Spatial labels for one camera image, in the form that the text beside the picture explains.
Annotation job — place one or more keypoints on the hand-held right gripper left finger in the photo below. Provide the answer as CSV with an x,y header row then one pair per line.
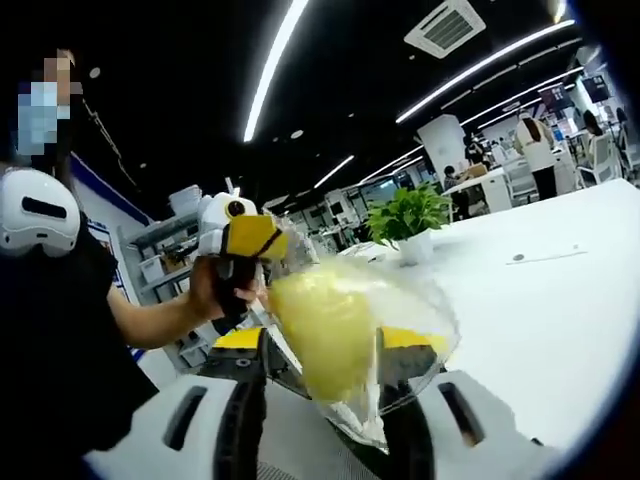
x,y
165,430

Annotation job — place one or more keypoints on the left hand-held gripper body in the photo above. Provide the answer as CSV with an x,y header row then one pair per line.
x,y
215,220

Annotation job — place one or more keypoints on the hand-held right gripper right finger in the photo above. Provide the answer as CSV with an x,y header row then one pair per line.
x,y
460,435

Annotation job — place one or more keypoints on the round yellow silicone block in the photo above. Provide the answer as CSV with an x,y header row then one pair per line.
x,y
325,340

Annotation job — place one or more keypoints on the yellow sponge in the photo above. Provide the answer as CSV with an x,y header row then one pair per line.
x,y
425,310

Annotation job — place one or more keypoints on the person's left hand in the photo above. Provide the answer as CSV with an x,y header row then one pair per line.
x,y
205,290

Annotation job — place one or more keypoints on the white storage box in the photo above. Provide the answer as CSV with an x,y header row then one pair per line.
x,y
184,200

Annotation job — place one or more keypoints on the grey metal shelf rack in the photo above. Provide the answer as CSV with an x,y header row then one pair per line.
x,y
160,240

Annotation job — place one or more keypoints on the clear storage box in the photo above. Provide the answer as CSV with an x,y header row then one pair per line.
x,y
152,267

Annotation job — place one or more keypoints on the short ceiling light strip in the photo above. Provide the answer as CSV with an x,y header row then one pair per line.
x,y
334,171

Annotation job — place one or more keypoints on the potted green plant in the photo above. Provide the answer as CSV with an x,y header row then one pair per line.
x,y
405,215

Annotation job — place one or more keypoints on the operator in black shirt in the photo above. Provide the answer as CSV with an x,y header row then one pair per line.
x,y
50,350

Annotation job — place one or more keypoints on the long straight ceiling light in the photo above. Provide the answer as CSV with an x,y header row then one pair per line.
x,y
277,65

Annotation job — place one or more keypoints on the white office desk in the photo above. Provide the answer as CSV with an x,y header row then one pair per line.
x,y
490,192

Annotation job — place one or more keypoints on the curved ceiling light strip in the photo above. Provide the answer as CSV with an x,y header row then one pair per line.
x,y
485,70

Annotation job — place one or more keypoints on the ceiling air vent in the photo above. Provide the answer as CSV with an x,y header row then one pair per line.
x,y
445,27

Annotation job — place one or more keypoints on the hanging dark screen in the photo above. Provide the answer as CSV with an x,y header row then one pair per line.
x,y
595,87
554,98

